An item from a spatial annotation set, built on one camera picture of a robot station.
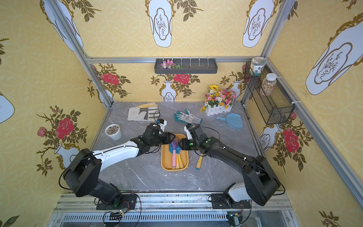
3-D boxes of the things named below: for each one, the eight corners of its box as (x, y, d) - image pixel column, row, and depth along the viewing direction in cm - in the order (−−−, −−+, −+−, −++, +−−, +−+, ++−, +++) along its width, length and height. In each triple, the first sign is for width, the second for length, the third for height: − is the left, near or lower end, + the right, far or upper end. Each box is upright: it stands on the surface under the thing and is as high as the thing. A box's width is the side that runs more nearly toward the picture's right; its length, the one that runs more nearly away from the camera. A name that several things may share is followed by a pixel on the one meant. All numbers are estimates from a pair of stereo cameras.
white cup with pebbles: (108, 140, 100) (102, 134, 94) (112, 130, 106) (107, 124, 99) (121, 140, 100) (117, 134, 94) (124, 130, 106) (120, 124, 99)
